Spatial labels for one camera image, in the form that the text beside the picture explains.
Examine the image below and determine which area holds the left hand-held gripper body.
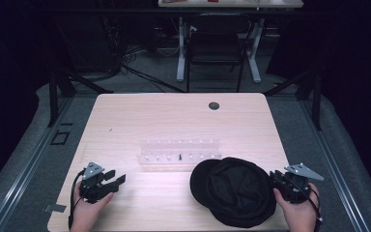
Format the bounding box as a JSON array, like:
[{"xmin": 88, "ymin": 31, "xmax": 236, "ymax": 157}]
[{"xmin": 78, "ymin": 161, "xmax": 116, "ymax": 204}]

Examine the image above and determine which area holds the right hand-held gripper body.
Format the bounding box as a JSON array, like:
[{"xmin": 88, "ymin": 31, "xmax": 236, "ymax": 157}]
[{"xmin": 275, "ymin": 162, "xmax": 325, "ymax": 205}]

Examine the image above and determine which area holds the black cap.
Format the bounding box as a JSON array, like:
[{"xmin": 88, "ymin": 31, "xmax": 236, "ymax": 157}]
[{"xmin": 189, "ymin": 157, "xmax": 277, "ymax": 229}]

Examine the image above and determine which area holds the clear acrylic peg rack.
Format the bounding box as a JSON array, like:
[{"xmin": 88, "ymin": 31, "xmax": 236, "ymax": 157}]
[{"xmin": 136, "ymin": 137, "xmax": 223, "ymax": 166}]

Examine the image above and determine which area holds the person's left hand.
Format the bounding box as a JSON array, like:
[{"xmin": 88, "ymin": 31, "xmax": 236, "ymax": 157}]
[{"xmin": 70, "ymin": 181, "xmax": 115, "ymax": 232}]

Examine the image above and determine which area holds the person's right hand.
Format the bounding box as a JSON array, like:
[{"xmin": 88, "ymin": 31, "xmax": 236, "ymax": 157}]
[{"xmin": 272, "ymin": 182, "xmax": 321, "ymax": 232}]

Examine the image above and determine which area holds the grey tape strip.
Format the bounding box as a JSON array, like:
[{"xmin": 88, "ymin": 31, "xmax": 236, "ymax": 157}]
[{"xmin": 43, "ymin": 203, "xmax": 68, "ymax": 215}]

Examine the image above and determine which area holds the black tape square outline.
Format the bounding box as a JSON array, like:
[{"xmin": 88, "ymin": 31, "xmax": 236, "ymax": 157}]
[{"xmin": 49, "ymin": 130, "xmax": 70, "ymax": 146}]

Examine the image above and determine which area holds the black chair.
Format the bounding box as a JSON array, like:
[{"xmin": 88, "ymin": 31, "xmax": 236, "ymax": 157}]
[{"xmin": 185, "ymin": 13, "xmax": 255, "ymax": 94}]

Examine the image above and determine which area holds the white-legged desk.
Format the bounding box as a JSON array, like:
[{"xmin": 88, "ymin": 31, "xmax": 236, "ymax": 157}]
[{"xmin": 157, "ymin": 0, "xmax": 304, "ymax": 85}]

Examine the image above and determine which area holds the black cable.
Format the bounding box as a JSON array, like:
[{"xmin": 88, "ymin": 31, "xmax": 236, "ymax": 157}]
[
  {"xmin": 68, "ymin": 169, "xmax": 87, "ymax": 231},
  {"xmin": 281, "ymin": 176, "xmax": 324, "ymax": 232}
]

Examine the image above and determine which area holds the black metal frame stand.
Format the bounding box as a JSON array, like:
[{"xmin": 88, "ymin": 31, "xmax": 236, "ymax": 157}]
[
  {"xmin": 46, "ymin": 32, "xmax": 114, "ymax": 129},
  {"xmin": 263, "ymin": 64, "xmax": 324, "ymax": 131}
]

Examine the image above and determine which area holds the bundle of floor cables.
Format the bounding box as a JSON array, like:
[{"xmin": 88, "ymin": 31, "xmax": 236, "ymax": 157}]
[{"xmin": 102, "ymin": 18, "xmax": 187, "ymax": 94}]

